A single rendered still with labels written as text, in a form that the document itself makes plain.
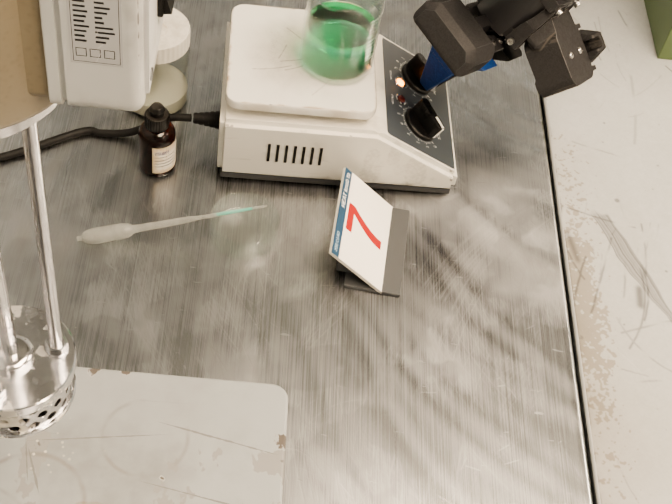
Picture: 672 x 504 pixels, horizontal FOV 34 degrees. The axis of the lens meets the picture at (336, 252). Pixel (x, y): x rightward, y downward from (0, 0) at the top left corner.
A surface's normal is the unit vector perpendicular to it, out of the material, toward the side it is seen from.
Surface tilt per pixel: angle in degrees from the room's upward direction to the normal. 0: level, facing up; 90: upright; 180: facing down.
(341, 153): 90
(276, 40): 0
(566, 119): 0
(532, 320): 0
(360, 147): 90
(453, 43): 70
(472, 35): 30
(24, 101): 90
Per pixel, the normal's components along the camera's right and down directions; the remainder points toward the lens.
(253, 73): 0.12, -0.62
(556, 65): -0.51, 0.33
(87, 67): -0.03, 0.78
